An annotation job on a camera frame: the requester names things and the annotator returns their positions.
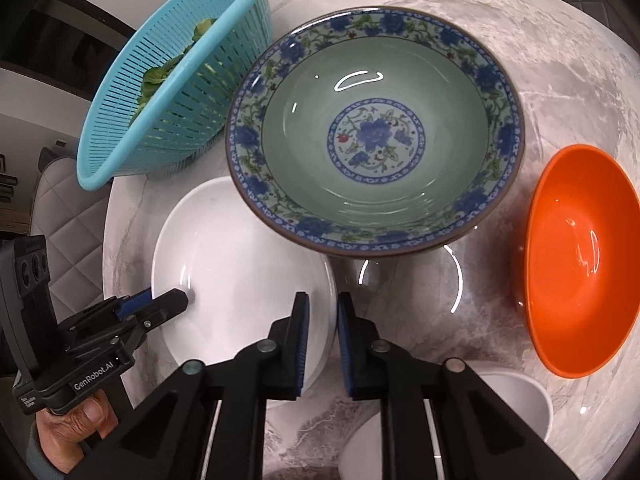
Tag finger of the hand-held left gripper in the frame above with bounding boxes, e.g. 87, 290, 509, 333
57, 289, 154, 343
117, 288, 190, 351

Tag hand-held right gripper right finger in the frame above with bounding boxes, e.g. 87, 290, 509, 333
336, 291, 578, 480

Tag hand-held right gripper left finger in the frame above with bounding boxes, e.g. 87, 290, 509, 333
65, 291, 311, 480

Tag deep white plate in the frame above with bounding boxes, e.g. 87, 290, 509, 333
151, 176, 337, 397

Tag small white bowl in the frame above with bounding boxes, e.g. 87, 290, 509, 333
339, 369, 553, 480

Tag blue floral ceramic bowl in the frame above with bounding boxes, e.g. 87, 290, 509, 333
225, 6, 526, 259

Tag orange bowl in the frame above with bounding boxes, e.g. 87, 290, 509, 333
520, 144, 635, 379

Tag person's left hand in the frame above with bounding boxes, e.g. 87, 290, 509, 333
37, 390, 118, 473

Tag grey quilted chair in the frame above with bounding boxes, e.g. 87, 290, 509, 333
27, 157, 113, 306

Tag blue plastic colander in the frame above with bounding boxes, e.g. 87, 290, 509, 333
76, 0, 275, 191

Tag green leafy vegetables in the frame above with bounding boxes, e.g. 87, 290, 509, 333
131, 17, 218, 121

